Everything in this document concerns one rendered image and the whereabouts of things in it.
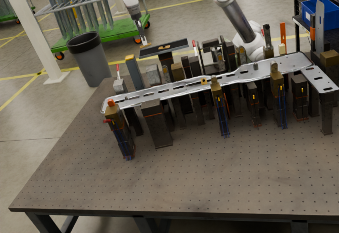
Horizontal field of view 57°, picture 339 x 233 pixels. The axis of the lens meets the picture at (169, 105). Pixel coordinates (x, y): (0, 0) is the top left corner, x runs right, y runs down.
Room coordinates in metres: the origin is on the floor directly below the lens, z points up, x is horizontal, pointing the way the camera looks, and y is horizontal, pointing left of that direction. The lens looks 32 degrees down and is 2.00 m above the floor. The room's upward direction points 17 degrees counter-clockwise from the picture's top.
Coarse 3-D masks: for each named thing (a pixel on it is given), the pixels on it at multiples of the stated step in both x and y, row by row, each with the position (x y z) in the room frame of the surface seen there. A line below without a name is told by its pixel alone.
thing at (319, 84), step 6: (312, 66) 1.57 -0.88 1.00; (306, 72) 1.52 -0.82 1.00; (312, 72) 1.50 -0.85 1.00; (318, 72) 1.49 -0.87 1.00; (306, 78) 1.48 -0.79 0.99; (312, 78) 1.45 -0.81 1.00; (324, 78) 1.41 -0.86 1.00; (312, 84) 1.39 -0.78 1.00; (318, 84) 1.37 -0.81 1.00; (324, 84) 1.36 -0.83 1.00; (330, 84) 1.34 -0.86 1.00; (318, 90) 1.32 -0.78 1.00; (330, 90) 1.29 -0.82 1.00
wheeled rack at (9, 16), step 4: (32, 4) 11.68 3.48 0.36; (12, 8) 10.86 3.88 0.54; (32, 8) 11.58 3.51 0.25; (4, 16) 11.46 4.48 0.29; (8, 16) 11.22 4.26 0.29; (12, 16) 10.98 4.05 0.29; (16, 16) 10.83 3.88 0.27; (0, 20) 11.12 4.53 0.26; (4, 20) 11.05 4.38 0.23; (16, 20) 10.92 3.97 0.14
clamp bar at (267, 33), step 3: (264, 24) 1.88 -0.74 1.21; (267, 24) 1.87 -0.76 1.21; (264, 27) 1.86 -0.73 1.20; (267, 27) 1.84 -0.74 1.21; (264, 30) 1.86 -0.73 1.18; (267, 30) 1.87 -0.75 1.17; (264, 33) 1.86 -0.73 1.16; (267, 33) 1.87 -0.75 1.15; (264, 36) 1.87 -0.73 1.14; (267, 36) 1.86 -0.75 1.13; (270, 36) 1.85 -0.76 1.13; (267, 39) 1.86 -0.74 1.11; (270, 39) 1.85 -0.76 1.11; (267, 42) 1.86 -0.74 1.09; (270, 42) 1.85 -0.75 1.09; (270, 45) 1.84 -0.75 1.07; (267, 48) 1.84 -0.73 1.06
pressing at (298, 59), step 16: (288, 64) 1.67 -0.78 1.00; (304, 64) 1.62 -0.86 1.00; (192, 80) 1.84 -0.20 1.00; (224, 80) 1.71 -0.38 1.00; (240, 80) 1.66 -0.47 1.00; (256, 80) 1.62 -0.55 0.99; (112, 96) 1.95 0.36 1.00; (128, 96) 1.89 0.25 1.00; (160, 96) 1.76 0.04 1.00; (176, 96) 1.71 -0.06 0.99
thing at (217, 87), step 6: (210, 84) 1.64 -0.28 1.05; (216, 84) 1.62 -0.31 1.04; (216, 90) 1.55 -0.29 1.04; (216, 96) 1.55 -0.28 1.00; (222, 96) 1.56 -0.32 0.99; (216, 102) 1.56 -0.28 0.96; (222, 102) 1.55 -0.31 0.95; (216, 108) 1.57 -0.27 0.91; (222, 108) 1.56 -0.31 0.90; (222, 114) 1.56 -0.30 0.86; (222, 120) 1.56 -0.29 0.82; (222, 126) 1.56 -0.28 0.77; (228, 126) 1.56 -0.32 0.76; (222, 132) 1.56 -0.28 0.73; (228, 132) 1.54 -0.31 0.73
